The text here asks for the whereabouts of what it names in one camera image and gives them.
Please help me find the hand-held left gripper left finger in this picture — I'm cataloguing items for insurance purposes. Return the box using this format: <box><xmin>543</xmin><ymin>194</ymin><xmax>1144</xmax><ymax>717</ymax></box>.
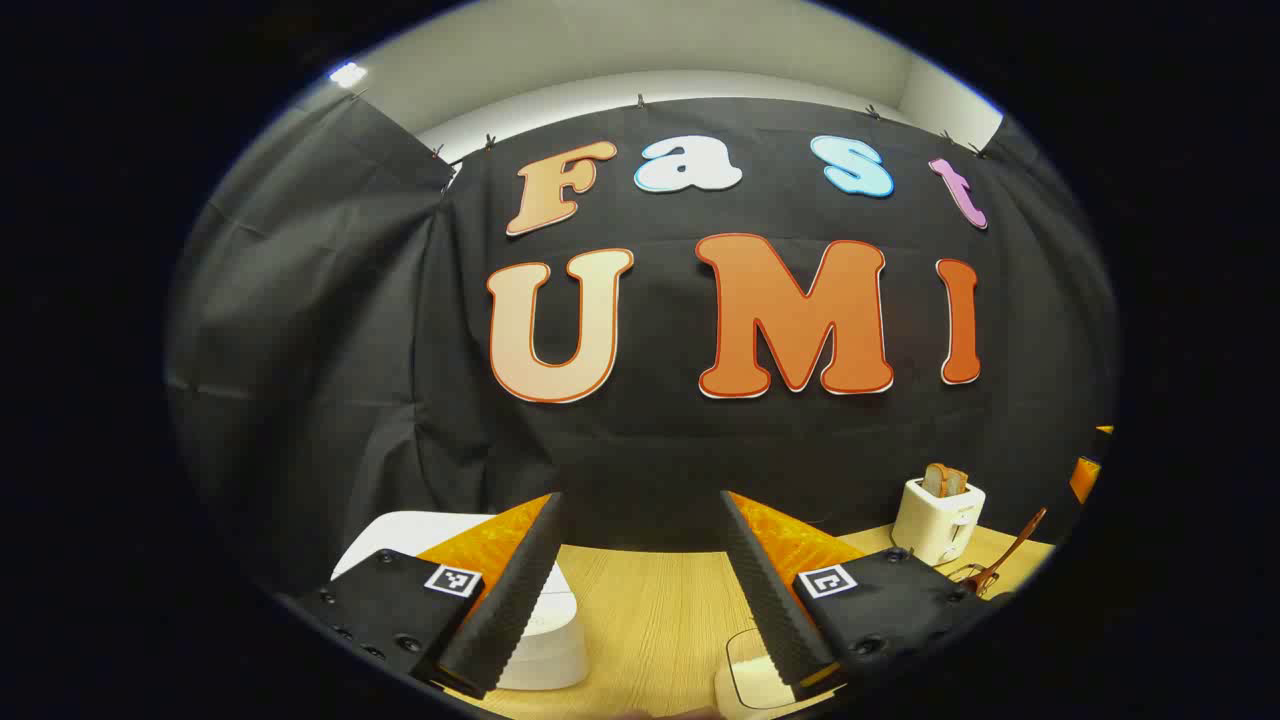
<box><xmin>285</xmin><ymin>490</ymin><xmax>571</xmax><ymax>701</ymax></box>

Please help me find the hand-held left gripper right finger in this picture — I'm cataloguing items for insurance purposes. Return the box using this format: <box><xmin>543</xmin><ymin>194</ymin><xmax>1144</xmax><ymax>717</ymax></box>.
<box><xmin>720</xmin><ymin>490</ymin><xmax>991</xmax><ymax>701</ymax></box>

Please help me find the white rice cooker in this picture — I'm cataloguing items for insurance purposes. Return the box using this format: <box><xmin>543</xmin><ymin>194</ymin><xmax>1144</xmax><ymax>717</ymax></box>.
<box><xmin>335</xmin><ymin>512</ymin><xmax>589</xmax><ymax>691</ymax></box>

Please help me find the clear box of rice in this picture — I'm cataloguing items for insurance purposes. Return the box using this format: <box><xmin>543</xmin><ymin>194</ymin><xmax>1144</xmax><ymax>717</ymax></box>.
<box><xmin>715</xmin><ymin>628</ymin><xmax>806</xmax><ymax>713</ymax></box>

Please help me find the brown wooden spoon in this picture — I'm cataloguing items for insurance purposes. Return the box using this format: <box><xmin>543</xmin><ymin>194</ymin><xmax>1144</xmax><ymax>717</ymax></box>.
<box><xmin>965</xmin><ymin>508</ymin><xmax>1048</xmax><ymax>596</ymax></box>

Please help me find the white toaster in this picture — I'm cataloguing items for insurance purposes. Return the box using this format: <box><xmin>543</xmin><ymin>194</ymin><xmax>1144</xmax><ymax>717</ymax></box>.
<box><xmin>892</xmin><ymin>478</ymin><xmax>987</xmax><ymax>567</ymax></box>

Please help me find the black backdrop cloth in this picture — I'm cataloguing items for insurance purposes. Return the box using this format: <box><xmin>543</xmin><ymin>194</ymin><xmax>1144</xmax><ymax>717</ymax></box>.
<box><xmin>165</xmin><ymin>90</ymin><xmax>1119</xmax><ymax>601</ymax></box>

